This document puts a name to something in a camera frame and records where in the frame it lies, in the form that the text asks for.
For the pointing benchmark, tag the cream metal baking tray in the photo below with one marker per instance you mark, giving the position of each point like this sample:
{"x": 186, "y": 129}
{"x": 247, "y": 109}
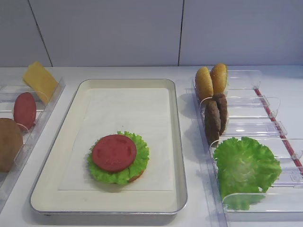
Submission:
{"x": 47, "y": 198}

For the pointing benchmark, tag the green lettuce leaf in rack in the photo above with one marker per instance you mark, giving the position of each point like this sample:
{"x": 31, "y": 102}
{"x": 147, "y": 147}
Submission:
{"x": 246, "y": 170}

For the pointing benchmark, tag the rear golden bun half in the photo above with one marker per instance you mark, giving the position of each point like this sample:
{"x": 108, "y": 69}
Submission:
{"x": 219, "y": 75}

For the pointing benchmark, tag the front golden bun half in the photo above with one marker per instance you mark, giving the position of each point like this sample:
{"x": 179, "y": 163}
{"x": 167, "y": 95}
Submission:
{"x": 203, "y": 82}

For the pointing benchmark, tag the brown bun top left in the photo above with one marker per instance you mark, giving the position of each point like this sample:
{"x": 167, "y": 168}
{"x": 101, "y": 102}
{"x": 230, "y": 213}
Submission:
{"x": 11, "y": 141}

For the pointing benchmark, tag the bottom bun under lettuce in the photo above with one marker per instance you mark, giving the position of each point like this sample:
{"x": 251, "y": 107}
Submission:
{"x": 135, "y": 177}

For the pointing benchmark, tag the brown meat patty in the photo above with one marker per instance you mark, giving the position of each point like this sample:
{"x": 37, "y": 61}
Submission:
{"x": 212, "y": 122}
{"x": 221, "y": 101}

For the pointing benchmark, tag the clear acrylic rack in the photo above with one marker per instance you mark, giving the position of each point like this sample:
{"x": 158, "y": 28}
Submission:
{"x": 8, "y": 95}
{"x": 252, "y": 114}

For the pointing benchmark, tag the rear brown meat patty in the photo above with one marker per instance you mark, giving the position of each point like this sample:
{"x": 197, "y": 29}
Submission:
{"x": 221, "y": 101}

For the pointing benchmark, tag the clear acrylic right rack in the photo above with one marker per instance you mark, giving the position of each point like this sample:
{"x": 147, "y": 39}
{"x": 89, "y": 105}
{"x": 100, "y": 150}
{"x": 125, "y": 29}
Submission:
{"x": 252, "y": 114}

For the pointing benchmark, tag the red tomato slice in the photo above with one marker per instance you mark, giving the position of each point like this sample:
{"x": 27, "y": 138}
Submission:
{"x": 25, "y": 111}
{"x": 114, "y": 153}

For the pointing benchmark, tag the clear acrylic left rack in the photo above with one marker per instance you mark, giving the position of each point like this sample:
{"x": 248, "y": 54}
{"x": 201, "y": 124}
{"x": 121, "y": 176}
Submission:
{"x": 8, "y": 95}

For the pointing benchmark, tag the white parchment paper sheet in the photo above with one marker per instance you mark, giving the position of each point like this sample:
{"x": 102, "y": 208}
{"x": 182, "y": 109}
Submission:
{"x": 102, "y": 112}

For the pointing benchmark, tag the yellow cheese slice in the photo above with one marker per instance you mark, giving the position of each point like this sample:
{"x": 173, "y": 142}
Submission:
{"x": 41, "y": 81}

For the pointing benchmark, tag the front brown meat patty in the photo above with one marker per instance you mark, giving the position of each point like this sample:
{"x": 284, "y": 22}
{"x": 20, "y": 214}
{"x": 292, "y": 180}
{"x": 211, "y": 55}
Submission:
{"x": 212, "y": 122}

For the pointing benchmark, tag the green lettuce leaf on bun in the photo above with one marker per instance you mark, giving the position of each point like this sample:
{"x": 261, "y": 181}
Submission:
{"x": 122, "y": 177}

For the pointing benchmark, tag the golden bun half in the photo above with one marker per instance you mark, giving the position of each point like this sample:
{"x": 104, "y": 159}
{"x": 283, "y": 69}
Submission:
{"x": 219, "y": 75}
{"x": 203, "y": 82}

